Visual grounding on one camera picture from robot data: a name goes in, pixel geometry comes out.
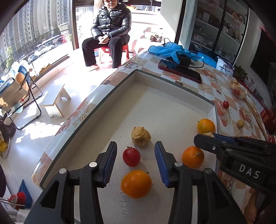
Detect orange with stem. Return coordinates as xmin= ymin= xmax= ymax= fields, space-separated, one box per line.
xmin=181 ymin=146 xmax=204 ymax=169

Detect smooth orange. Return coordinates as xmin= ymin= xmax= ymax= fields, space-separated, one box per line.
xmin=120 ymin=170 xmax=152 ymax=199

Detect small papery husk fruit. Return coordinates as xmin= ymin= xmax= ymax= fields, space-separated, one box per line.
xmin=131 ymin=126 xmax=152 ymax=147

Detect brown kiwi far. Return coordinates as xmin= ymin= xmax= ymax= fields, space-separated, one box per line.
xmin=237 ymin=119 xmax=245 ymax=129

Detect red gift boxes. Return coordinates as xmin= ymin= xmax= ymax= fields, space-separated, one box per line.
xmin=261 ymin=109 xmax=276 ymax=135

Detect glass fruit bowl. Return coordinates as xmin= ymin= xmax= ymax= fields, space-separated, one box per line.
xmin=227 ymin=77 xmax=247 ymax=99

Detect potted green plant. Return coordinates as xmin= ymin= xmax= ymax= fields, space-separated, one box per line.
xmin=233 ymin=65 xmax=248 ymax=81

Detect white printed bag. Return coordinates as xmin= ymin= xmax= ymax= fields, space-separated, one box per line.
xmin=216 ymin=57 xmax=234 ymax=77

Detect black folding chair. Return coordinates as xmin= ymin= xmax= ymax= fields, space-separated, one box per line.
xmin=1 ymin=72 xmax=43 ymax=131

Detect white shallow tray box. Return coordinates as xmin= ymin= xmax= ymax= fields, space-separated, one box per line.
xmin=44 ymin=70 xmax=218 ymax=223

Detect dark red tablet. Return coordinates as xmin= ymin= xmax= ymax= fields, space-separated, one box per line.
xmin=158 ymin=59 xmax=202 ymax=84

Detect small wooden stool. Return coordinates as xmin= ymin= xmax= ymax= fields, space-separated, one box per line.
xmin=40 ymin=84 xmax=71 ymax=118

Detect blue cloth bag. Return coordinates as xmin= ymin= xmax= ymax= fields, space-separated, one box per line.
xmin=148 ymin=42 xmax=217 ymax=68

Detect glass display cabinet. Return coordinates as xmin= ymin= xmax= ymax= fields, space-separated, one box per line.
xmin=189 ymin=0 xmax=249 ymax=64

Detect red plastic stool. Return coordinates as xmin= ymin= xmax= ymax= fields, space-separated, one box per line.
xmin=94 ymin=43 xmax=130 ymax=64

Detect person in black jacket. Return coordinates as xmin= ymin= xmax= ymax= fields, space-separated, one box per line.
xmin=82 ymin=1 xmax=131 ymax=71

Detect black pouch with cable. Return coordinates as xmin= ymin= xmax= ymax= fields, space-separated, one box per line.
xmin=166 ymin=55 xmax=205 ymax=68

